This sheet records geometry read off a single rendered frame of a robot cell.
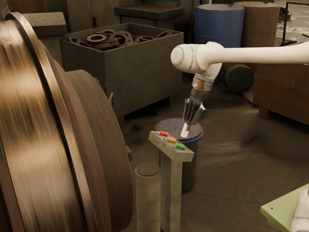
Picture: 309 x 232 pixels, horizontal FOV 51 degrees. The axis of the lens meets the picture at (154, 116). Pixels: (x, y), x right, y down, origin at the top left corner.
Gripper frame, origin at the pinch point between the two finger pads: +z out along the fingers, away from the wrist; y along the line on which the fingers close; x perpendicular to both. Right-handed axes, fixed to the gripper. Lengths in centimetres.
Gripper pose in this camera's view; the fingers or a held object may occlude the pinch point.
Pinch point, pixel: (185, 130)
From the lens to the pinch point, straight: 152.3
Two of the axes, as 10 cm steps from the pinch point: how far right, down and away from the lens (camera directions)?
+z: -3.0, 9.2, 2.6
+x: 8.1, 1.0, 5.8
